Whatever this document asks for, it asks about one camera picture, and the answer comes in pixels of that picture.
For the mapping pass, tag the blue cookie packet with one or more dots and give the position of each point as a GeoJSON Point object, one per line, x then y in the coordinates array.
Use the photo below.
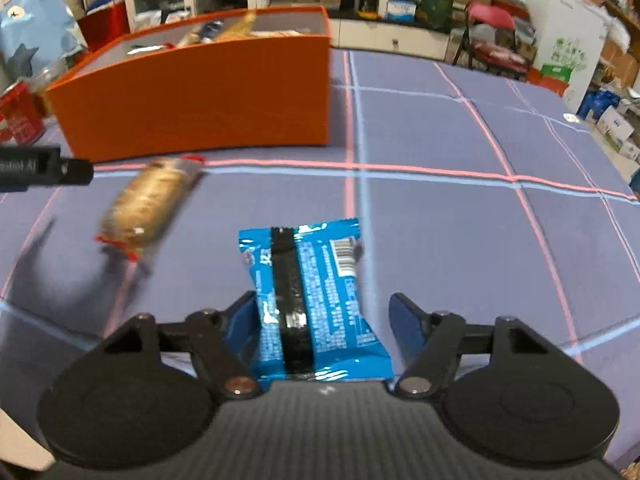
{"type": "Point", "coordinates": [212, 30]}

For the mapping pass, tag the yellow snack packet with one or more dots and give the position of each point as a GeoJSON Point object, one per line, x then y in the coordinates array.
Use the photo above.
{"type": "Point", "coordinates": [237, 27]}

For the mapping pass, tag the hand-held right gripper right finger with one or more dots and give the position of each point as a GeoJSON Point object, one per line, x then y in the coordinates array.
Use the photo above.
{"type": "Point", "coordinates": [407, 325]}

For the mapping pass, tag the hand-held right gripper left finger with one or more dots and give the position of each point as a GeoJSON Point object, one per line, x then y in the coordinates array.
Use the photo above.
{"type": "Point", "coordinates": [240, 320]}

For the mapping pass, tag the dark green bag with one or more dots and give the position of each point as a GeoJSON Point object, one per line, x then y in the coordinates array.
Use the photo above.
{"type": "Point", "coordinates": [435, 10]}

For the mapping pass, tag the blue wafer packet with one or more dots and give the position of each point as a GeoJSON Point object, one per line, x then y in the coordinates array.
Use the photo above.
{"type": "Point", "coordinates": [335, 310]}

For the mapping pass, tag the white blue carton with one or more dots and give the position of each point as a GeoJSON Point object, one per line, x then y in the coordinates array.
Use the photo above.
{"type": "Point", "coordinates": [615, 127]}

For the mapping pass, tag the red gift bag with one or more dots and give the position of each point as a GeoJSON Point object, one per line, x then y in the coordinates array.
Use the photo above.
{"type": "Point", "coordinates": [102, 25]}

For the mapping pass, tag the red drink can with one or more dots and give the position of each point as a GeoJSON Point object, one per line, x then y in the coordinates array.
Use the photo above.
{"type": "Point", "coordinates": [20, 115]}

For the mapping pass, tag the beige cracker packet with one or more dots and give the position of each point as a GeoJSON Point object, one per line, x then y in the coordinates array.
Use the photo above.
{"type": "Point", "coordinates": [145, 200]}

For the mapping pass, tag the orange cardboard box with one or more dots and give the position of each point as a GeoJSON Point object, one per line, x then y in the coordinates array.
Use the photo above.
{"type": "Point", "coordinates": [200, 100]}

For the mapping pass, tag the clear plastic jar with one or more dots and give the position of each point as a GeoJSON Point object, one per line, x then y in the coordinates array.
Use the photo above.
{"type": "Point", "coordinates": [47, 77]}

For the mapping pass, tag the white TV cabinet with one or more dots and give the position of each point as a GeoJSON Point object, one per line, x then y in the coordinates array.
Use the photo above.
{"type": "Point", "coordinates": [390, 37]}

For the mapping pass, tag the red folding chair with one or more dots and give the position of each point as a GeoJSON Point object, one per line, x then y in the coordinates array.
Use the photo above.
{"type": "Point", "coordinates": [492, 15]}

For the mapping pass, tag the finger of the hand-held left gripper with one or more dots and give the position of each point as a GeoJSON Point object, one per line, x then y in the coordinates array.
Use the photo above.
{"type": "Point", "coordinates": [77, 171]}

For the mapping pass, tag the white refrigerator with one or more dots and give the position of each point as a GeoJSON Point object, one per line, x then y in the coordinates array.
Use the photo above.
{"type": "Point", "coordinates": [565, 20]}

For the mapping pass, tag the blue fish print cloth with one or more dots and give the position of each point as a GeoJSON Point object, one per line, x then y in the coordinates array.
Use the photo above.
{"type": "Point", "coordinates": [35, 20]}

